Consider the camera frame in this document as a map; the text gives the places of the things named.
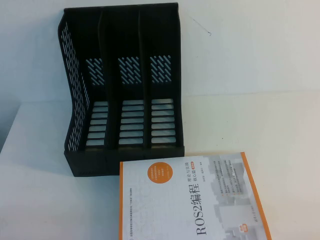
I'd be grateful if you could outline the white ROS2 book orange edge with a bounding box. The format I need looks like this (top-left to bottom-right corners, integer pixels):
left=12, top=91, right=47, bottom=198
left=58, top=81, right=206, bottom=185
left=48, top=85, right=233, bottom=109
left=119, top=150, right=274, bottom=240

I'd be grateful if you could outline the black plastic book stand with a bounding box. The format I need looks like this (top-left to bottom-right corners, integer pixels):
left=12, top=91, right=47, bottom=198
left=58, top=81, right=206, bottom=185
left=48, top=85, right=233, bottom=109
left=56, top=1, right=186, bottom=178

